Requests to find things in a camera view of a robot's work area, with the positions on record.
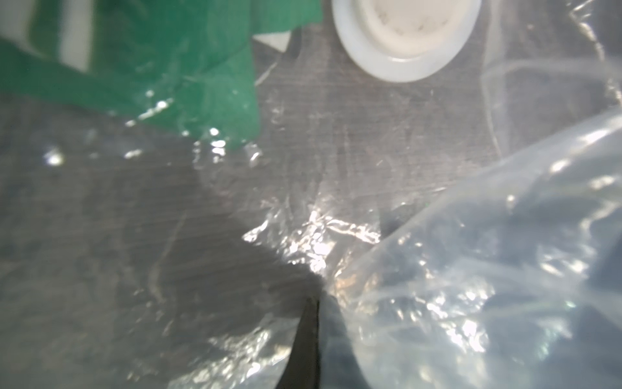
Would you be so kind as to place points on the green white striped garment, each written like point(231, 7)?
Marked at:
point(64, 32)

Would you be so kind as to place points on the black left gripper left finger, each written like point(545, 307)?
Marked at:
point(303, 368)

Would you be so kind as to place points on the clear plastic vacuum bag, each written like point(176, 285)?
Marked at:
point(468, 224)

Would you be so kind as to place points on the white round bag valve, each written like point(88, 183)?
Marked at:
point(403, 41)

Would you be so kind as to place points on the solid green garment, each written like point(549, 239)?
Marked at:
point(183, 66)

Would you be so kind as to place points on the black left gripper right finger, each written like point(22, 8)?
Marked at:
point(338, 366)

